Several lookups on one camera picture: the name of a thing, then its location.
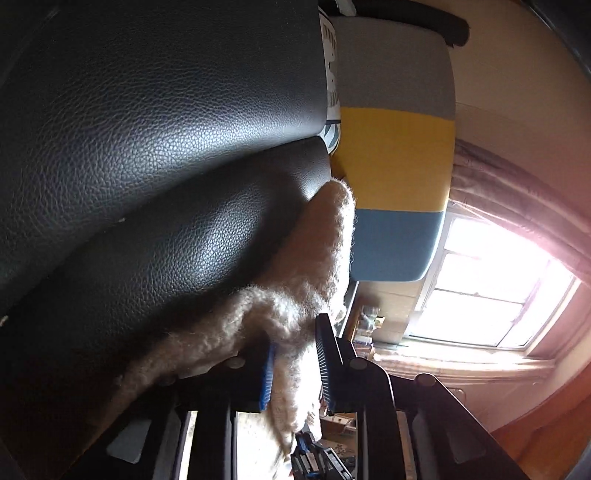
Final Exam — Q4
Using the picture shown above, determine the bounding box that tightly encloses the left beige curtain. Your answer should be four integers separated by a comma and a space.
450, 140, 590, 285

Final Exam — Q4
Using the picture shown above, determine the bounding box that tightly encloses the wooden side table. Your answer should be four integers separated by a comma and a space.
342, 282, 408, 360

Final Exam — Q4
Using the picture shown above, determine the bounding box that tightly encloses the blue triangle pattern cushion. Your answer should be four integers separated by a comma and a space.
318, 8, 342, 155

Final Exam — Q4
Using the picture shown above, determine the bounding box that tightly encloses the grey yellow blue armchair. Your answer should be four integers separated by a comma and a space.
332, 17, 456, 282

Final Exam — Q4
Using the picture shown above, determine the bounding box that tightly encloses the cream knitted sweater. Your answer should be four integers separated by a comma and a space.
102, 179, 355, 479

